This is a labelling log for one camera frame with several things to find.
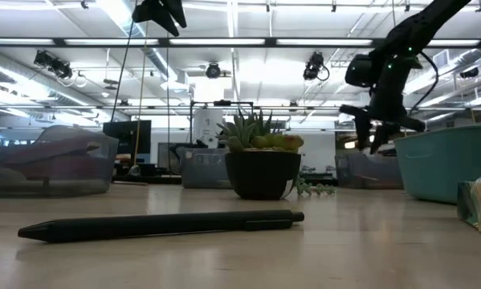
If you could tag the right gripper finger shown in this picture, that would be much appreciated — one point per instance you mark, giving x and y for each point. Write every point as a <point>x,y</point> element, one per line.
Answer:
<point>381,134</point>
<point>362,130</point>

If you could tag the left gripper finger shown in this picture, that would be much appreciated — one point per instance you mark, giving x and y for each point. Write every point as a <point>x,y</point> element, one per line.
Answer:
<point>178,12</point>
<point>153,10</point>

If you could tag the teal plastic bin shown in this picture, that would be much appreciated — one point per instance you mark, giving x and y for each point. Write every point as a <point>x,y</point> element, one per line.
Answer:
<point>445,168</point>

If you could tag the small grey plastic bin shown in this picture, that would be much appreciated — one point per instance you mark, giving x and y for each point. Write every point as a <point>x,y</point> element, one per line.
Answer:
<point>364,172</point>
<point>204,168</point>

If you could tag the dark brown pencil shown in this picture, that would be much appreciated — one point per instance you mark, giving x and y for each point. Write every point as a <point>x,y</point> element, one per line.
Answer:
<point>131,183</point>

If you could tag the black ballpoint pen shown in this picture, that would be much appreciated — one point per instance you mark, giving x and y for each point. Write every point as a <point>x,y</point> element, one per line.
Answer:
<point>143,226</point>

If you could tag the background black robot arm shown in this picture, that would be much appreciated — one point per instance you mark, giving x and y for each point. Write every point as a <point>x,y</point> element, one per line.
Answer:
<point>192,144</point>

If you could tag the white ceiling vent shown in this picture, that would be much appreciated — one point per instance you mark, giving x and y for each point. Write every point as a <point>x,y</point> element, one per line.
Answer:
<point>441,59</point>

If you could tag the black ceiling spotlight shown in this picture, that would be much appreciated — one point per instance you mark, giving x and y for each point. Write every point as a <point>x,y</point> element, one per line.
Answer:
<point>313,66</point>
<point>55,66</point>
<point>469,73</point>
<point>213,71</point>

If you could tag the black overhead rig bar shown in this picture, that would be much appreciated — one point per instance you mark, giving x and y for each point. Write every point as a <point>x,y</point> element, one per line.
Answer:
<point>270,42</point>

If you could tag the succulent plant in black pot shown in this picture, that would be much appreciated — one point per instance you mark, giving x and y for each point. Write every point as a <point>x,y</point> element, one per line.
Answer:
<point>260,176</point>

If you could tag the white cylindrical tank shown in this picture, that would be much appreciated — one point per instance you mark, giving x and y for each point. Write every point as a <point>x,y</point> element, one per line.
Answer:
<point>207,128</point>

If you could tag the black monitor screen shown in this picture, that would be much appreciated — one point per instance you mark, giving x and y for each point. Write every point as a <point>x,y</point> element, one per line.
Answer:
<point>125,136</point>

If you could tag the wide grey plastic bin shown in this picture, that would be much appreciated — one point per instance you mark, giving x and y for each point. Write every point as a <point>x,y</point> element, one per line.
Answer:
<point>103,176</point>

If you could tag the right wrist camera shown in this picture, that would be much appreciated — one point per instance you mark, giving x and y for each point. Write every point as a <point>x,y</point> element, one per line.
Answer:
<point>358,70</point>

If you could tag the black metal stand frame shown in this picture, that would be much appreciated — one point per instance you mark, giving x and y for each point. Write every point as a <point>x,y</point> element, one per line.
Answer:
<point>222,103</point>

